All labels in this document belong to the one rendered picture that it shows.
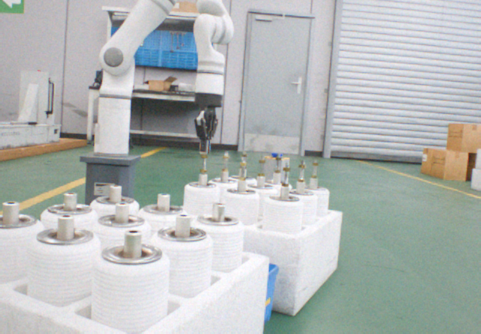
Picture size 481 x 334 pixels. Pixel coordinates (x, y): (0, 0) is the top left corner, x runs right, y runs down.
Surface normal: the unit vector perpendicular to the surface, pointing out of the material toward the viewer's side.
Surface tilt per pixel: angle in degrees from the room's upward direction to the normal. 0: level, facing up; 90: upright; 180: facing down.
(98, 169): 93
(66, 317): 0
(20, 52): 90
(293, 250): 90
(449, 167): 90
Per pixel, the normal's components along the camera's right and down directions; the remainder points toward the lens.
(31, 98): 0.06, -0.33
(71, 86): 0.03, 0.07
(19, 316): -0.41, 0.04
